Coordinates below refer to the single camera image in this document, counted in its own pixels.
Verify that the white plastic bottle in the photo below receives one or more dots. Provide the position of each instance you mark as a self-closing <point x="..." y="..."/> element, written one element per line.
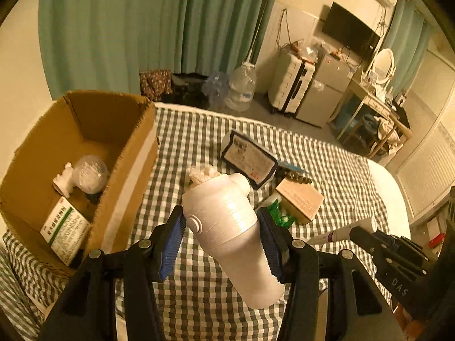
<point x="220" y="215"/>

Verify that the white ceramic figurine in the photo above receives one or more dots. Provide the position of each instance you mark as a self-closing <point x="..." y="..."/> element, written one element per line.
<point x="63" y="183"/>

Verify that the green white packet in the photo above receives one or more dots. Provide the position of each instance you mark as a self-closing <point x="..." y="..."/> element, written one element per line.
<point x="279" y="214"/>

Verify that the clear floss pick jar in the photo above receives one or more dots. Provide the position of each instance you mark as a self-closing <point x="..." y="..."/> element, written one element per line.
<point x="90" y="174"/>

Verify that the green white medicine box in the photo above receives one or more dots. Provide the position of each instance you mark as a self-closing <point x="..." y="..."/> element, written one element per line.
<point x="64" y="230"/>

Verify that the large clear water jug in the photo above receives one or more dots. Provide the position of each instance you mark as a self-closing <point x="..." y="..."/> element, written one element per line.
<point x="242" y="85"/>

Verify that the oval vanity mirror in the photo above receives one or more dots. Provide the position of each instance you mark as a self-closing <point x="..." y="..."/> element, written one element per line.
<point x="383" y="66"/>

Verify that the floral patterned bag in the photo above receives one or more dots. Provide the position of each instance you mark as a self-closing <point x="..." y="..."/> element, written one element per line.
<point x="156" y="84"/>

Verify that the black wall television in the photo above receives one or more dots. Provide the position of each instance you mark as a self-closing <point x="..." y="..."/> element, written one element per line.
<point x="351" y="32"/>

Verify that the white desk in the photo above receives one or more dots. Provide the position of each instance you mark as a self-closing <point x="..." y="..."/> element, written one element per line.
<point x="373" y="103"/>

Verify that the cardboard box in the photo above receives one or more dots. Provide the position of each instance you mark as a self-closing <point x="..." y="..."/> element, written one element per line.
<point x="119" y="128"/>

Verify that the grey mini fridge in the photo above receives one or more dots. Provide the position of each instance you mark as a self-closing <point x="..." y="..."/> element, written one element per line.
<point x="328" y="84"/>

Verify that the green curtain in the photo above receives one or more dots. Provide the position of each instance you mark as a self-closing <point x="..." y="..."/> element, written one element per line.
<point x="106" y="44"/>

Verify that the blue foil packet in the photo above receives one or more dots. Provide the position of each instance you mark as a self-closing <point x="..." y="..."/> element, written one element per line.
<point x="287" y="167"/>

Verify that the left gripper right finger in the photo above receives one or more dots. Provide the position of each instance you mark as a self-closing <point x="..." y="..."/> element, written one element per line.
<point x="356" y="309"/>

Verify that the blue water jug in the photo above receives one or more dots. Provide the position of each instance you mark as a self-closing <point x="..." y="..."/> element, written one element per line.
<point x="216" y="89"/>

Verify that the silver foil pouch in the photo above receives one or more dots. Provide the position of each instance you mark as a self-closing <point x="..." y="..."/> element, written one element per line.
<point x="249" y="158"/>

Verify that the tan medicine box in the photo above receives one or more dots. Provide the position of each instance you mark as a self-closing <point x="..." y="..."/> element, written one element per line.
<point x="300" y="200"/>

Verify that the white suitcase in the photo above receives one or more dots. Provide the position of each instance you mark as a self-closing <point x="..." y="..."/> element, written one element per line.
<point x="291" y="79"/>

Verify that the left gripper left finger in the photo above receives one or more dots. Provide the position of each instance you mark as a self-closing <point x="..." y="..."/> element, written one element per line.
<point x="146" y="262"/>

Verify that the white tissue pack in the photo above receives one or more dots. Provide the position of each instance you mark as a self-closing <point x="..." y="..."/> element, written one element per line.
<point x="199" y="174"/>

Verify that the white toothpaste tube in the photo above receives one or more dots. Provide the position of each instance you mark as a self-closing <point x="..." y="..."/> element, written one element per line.
<point x="369" y="224"/>

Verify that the wooden chair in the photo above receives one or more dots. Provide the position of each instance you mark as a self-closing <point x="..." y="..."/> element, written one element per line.
<point x="391" y="136"/>

